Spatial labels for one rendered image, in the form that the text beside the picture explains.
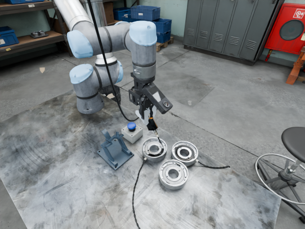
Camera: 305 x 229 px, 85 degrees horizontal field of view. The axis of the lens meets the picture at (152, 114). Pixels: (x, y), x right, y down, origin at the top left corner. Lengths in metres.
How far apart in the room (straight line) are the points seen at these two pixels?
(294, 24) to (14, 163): 3.96
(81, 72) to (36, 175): 0.48
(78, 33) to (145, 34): 0.19
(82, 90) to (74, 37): 0.42
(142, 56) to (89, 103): 0.52
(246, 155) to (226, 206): 1.31
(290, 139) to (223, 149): 0.75
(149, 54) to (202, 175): 0.48
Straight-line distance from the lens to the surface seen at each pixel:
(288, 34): 3.95
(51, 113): 1.07
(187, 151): 0.73
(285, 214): 1.78
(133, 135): 0.74
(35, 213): 0.73
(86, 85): 0.90
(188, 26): 4.19
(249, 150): 2.01
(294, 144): 1.31
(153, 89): 0.56
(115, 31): 0.57
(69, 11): 0.64
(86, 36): 0.54
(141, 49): 0.50
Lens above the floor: 1.39
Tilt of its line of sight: 40 degrees down
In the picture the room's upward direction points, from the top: straight up
